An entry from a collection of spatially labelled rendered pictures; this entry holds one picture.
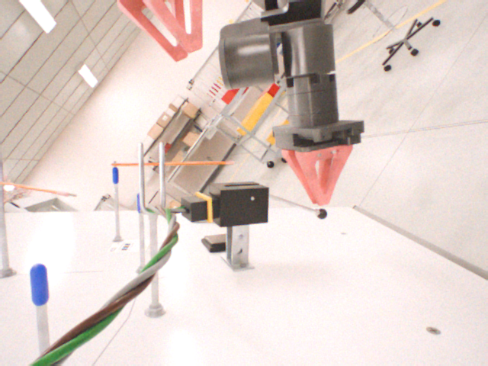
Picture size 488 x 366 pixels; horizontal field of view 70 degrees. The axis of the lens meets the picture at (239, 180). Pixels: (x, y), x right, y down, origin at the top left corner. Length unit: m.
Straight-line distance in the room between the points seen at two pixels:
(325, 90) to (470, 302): 0.25
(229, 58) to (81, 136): 8.19
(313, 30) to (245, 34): 0.08
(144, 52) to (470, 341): 8.61
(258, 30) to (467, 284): 0.35
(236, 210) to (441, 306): 0.21
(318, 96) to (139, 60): 8.36
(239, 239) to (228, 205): 0.05
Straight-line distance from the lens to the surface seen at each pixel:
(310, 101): 0.40
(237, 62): 0.40
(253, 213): 0.37
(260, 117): 4.28
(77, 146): 8.56
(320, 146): 0.40
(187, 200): 0.36
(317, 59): 0.40
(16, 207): 0.99
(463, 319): 0.36
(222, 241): 0.45
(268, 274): 0.38
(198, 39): 0.34
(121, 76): 8.64
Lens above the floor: 1.21
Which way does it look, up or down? 12 degrees down
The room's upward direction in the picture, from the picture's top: 53 degrees counter-clockwise
